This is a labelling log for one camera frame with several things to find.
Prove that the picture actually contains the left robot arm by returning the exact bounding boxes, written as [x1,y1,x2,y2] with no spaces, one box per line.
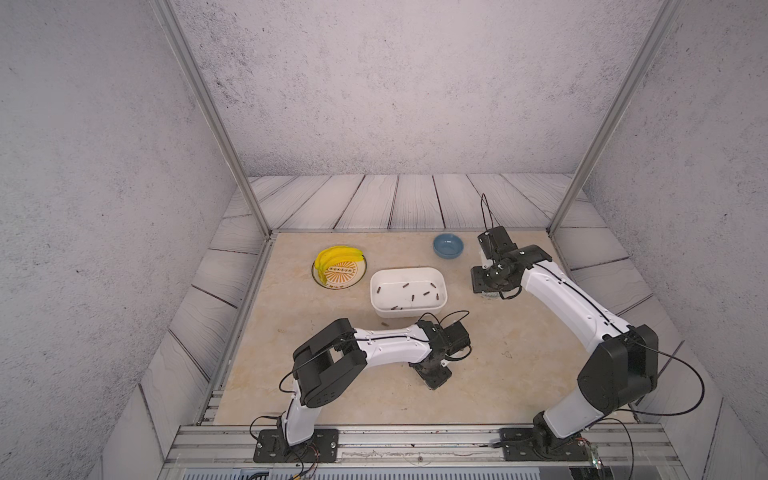
[278,318,471,448]

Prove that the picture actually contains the yellow bananas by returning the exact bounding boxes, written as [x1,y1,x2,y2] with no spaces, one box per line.
[312,245,365,289]

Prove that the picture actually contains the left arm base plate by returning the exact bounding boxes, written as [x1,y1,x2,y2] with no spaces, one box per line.
[253,429,339,464]

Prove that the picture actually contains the white storage box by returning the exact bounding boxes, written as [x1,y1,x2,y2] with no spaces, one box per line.
[369,267,448,318]

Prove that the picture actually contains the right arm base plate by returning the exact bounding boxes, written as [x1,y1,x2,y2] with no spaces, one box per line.
[491,426,591,462]

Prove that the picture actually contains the patterned plate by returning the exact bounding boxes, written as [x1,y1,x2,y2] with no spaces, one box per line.
[311,255,367,290]

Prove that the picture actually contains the blue bowl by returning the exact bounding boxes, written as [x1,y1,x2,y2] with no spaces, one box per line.
[432,233,464,260]

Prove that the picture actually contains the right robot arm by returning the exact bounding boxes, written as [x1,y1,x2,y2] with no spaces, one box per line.
[471,226,659,450]

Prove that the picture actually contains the aluminium rail frame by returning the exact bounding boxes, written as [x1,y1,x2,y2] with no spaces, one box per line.
[164,420,687,479]

